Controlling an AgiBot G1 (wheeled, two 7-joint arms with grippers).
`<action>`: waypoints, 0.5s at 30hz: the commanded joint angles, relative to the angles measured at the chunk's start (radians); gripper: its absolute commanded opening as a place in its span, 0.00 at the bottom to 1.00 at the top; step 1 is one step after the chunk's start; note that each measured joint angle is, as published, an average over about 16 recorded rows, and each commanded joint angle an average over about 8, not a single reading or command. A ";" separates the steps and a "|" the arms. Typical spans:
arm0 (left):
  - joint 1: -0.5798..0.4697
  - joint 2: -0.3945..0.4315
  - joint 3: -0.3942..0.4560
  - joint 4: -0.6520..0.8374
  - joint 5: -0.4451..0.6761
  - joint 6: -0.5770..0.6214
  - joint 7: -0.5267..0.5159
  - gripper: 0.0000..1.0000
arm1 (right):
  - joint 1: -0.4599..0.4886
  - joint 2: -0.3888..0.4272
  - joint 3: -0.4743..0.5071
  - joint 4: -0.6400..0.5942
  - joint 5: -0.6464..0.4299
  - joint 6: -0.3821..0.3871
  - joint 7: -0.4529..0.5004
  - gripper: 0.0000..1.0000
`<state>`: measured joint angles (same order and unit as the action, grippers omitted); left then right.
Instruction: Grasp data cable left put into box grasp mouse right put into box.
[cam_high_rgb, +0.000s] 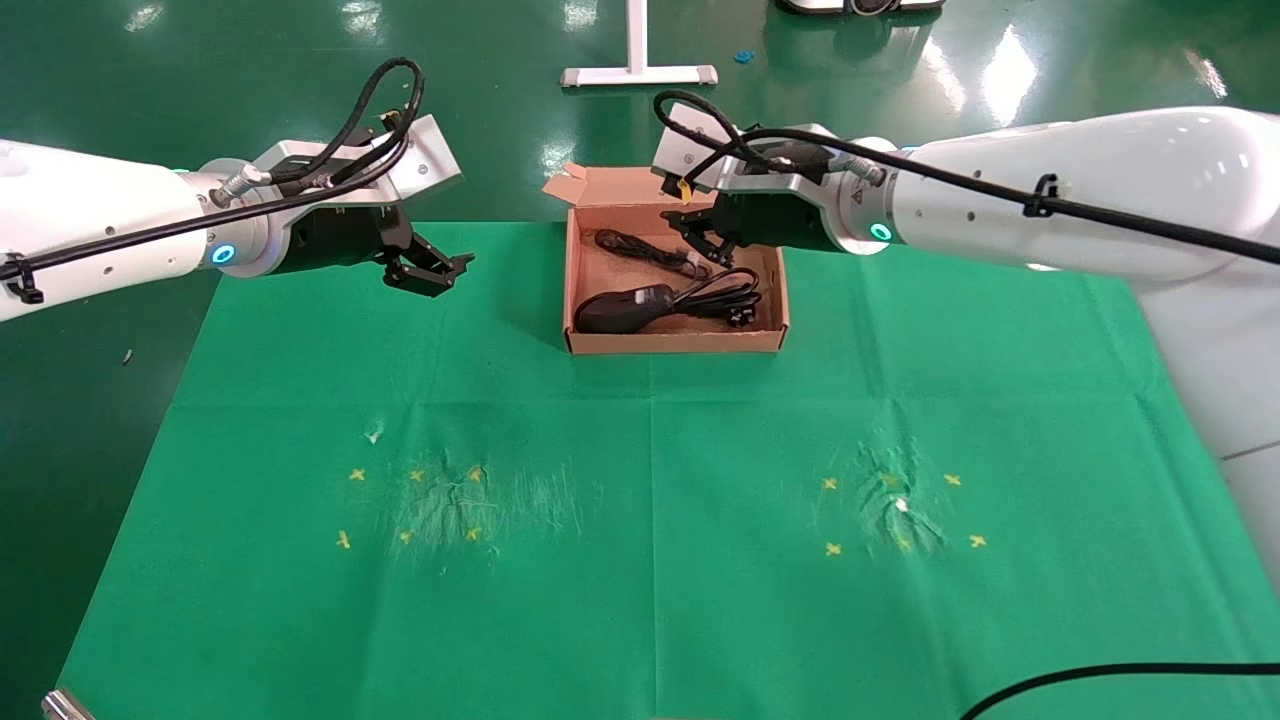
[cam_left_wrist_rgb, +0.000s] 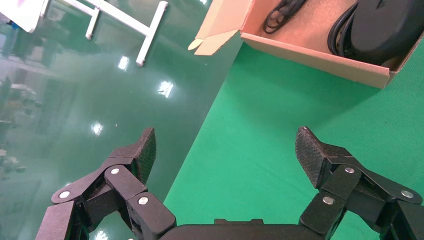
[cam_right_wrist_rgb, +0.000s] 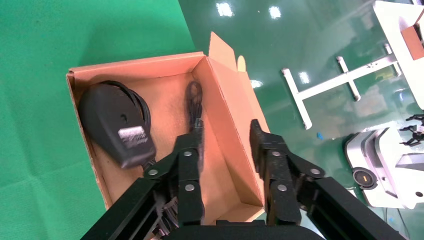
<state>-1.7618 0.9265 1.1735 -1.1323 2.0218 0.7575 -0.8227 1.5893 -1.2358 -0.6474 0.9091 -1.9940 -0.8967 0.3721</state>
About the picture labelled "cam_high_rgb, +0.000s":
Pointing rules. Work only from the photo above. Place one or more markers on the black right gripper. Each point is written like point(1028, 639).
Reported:
point(780, 220)

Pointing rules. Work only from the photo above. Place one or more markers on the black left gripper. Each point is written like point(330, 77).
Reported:
point(340, 238)

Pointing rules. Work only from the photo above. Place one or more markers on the black white robot base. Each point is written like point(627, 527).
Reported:
point(860, 6)

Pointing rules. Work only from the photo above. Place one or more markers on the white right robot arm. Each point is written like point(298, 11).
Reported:
point(1100, 170)

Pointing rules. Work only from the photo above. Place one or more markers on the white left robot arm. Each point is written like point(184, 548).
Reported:
point(100, 200)

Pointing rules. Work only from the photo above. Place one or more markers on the open brown cardboard box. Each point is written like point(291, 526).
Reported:
point(680, 342)

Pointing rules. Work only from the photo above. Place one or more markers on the white stand base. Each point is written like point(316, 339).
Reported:
point(637, 75)

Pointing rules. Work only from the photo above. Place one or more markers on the green table cloth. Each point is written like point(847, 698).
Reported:
point(650, 550)

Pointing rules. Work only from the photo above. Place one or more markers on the silver table clip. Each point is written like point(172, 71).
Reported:
point(62, 706)

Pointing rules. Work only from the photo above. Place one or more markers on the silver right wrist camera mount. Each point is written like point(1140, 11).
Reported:
point(690, 155)

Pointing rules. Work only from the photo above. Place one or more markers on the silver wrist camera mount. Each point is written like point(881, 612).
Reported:
point(690, 155)
point(420, 160)

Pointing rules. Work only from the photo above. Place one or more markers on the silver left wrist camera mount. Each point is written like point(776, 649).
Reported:
point(420, 160)

